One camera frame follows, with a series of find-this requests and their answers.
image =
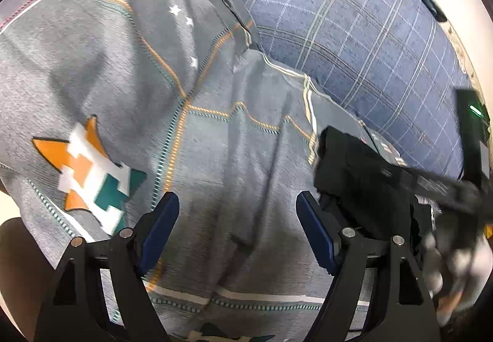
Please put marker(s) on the blue plaid bed sheet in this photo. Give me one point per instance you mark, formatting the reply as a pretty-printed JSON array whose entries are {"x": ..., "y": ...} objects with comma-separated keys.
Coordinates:
[{"x": 346, "y": 37}]

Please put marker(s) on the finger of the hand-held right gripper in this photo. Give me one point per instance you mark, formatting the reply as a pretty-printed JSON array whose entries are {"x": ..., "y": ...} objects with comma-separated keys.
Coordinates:
[{"x": 358, "y": 172}]

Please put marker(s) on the person's right hand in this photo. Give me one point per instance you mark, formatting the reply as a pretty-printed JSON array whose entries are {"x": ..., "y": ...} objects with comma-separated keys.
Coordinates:
[{"x": 458, "y": 268}]

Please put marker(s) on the grey patterned blanket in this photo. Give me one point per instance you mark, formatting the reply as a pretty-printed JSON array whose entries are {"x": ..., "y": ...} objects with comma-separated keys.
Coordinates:
[{"x": 154, "y": 103}]

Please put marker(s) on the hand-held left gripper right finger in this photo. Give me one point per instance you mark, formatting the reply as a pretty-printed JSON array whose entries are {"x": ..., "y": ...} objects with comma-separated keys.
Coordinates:
[{"x": 316, "y": 236}]

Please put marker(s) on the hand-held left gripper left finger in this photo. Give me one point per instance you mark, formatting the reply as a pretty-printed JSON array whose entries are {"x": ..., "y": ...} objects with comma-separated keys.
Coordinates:
[{"x": 161, "y": 234}]

